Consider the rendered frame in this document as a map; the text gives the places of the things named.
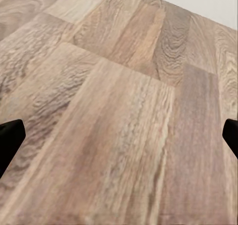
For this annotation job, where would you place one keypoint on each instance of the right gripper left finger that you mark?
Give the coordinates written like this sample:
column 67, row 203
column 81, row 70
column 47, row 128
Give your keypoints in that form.
column 12, row 135

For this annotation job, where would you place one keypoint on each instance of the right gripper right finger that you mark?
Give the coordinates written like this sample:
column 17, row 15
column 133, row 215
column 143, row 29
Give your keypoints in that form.
column 230, row 135

